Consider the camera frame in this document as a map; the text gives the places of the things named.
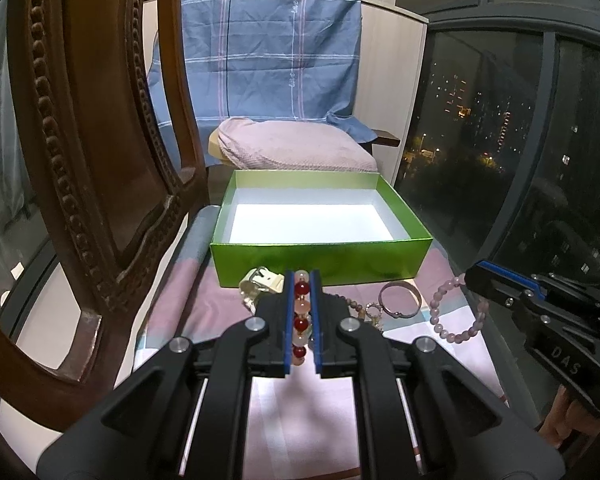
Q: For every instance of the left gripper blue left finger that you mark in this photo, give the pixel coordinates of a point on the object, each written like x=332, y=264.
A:
x=272, y=354

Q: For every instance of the cream wrist watch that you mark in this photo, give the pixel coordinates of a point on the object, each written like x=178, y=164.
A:
x=259, y=281

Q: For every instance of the carved wooden chair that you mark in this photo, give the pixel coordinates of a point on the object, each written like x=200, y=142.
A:
x=112, y=148

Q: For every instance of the right human hand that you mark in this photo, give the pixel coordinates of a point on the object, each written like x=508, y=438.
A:
x=569, y=427

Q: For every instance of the green open gift box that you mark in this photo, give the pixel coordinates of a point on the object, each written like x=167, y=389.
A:
x=350, y=227

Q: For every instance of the white cabinet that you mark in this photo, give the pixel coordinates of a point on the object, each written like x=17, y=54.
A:
x=391, y=53

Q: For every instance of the dark wooden bench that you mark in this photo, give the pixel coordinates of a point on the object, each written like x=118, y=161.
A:
x=382, y=138

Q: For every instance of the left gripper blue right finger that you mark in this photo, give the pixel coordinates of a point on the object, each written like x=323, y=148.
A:
x=334, y=352

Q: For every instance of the blue plaid cloth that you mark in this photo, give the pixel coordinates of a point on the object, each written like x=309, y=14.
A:
x=274, y=60

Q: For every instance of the pink cushion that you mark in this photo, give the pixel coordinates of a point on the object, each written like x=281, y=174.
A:
x=277, y=145

